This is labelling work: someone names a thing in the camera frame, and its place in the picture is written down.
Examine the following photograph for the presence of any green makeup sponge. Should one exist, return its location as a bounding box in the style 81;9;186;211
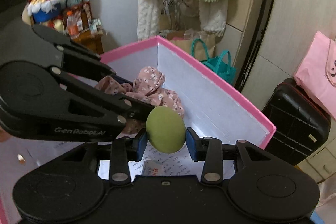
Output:
146;106;186;154

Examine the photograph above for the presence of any pink floral fabric garment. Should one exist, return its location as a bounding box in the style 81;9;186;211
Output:
95;67;185;117

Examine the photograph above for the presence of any pink cardboard shoe box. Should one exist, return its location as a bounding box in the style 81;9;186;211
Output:
0;35;277;224

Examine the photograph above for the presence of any teal tote bag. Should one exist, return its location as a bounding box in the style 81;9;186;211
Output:
191;38;236;85

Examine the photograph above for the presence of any wooden shelf with clutter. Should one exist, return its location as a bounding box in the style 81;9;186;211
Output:
23;0;104;55

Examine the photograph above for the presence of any brown paper bag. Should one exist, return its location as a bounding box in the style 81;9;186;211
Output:
159;28;216;61

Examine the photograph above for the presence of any black suitcase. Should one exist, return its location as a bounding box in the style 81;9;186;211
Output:
262;78;331;165

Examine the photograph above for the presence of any pink paper shopping bag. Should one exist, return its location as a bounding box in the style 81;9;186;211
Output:
294;31;336;118

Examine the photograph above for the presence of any beige wardrobe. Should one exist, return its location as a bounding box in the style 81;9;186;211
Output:
225;0;336;183

